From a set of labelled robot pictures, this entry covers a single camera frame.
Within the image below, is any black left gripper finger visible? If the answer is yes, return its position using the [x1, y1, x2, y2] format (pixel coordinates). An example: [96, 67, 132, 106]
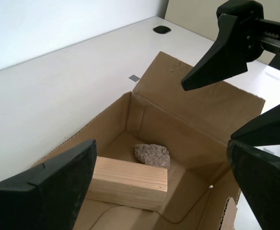
[227, 139, 280, 230]
[0, 138, 98, 230]

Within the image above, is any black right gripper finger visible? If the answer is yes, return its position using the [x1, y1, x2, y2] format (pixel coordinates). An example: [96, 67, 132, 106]
[230, 96, 280, 147]

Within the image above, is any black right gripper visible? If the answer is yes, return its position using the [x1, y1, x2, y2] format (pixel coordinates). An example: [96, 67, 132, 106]
[180, 0, 280, 92]

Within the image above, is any brown cardboard box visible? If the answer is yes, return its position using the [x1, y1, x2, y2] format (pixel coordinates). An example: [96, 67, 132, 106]
[31, 51, 267, 230]

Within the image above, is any light wooden block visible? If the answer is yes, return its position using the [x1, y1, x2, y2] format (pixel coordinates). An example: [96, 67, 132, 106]
[84, 156, 169, 213]

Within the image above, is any speckled pink granite rock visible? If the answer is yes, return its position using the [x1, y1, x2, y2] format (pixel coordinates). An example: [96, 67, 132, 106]
[132, 143, 172, 170]

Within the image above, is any black table grommet hole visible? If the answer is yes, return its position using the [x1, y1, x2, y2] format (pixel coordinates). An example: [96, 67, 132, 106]
[152, 24, 173, 35]

